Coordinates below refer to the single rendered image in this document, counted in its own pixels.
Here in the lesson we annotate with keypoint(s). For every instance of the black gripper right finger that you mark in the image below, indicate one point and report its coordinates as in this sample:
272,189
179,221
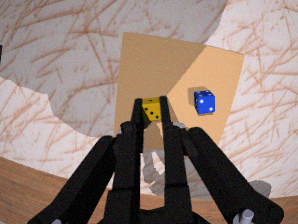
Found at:
236,199

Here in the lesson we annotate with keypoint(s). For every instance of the tan square mat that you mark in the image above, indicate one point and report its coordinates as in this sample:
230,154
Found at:
152,66

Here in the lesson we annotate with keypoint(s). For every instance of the blue die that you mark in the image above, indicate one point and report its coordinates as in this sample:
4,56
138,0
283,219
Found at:
204,102

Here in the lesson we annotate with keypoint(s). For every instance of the yellow die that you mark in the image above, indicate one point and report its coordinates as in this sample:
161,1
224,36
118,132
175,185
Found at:
151,109

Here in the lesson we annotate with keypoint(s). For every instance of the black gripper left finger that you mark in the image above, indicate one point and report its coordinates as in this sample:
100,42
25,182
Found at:
78,198

